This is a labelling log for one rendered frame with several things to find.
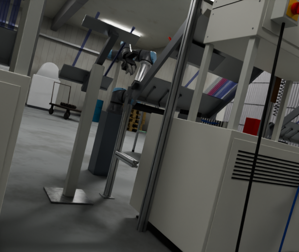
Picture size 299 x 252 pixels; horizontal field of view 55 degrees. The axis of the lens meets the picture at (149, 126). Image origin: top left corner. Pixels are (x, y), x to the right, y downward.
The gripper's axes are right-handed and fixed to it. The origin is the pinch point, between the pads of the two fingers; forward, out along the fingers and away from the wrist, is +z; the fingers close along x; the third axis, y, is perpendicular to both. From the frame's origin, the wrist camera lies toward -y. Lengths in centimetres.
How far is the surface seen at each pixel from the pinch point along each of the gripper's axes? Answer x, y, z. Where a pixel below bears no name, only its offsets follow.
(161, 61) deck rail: -1.7, -28.0, 18.2
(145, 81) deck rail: -1.8, -9.6, 17.0
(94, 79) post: 29.3, -1.3, 20.0
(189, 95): -40.6, -7.9, 14.4
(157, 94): -18.1, 0.3, 14.5
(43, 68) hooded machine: -58, 528, -573
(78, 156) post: 28, 31, 54
